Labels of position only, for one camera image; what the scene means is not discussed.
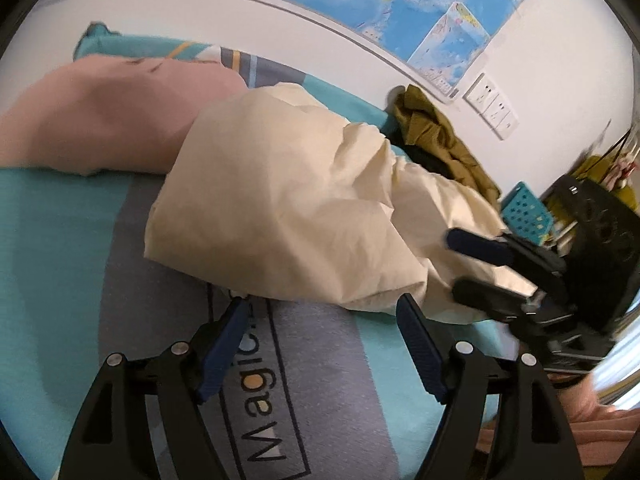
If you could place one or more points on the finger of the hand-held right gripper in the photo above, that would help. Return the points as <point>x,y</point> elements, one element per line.
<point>490,299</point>
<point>480,246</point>

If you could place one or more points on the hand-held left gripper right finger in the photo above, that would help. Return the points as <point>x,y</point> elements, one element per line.
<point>420,350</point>

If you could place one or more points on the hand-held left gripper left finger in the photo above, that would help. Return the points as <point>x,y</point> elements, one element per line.
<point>225,345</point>

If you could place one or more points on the cream large garment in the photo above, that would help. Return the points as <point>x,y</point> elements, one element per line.
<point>300,200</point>

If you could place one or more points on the person's right forearm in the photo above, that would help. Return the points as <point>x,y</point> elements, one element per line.
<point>590,392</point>

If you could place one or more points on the teal perforated basket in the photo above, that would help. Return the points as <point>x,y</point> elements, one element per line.
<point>525,212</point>

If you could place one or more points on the yellow cloth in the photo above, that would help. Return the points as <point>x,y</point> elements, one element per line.
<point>595,170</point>

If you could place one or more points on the olive green garment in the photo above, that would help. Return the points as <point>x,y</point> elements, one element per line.
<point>440,130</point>

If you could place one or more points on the person's pink clothing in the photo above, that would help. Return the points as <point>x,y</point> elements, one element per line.
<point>550,435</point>

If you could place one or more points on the teal and grey bed sheet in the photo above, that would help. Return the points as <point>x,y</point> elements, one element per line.
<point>75,270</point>

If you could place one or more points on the teal striped pillow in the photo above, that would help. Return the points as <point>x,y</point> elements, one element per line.
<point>130,42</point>

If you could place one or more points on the white wall socket panel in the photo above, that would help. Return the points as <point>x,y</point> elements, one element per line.
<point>492,106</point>

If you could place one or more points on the colourful wall map poster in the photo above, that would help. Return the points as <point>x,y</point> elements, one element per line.
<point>400,0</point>

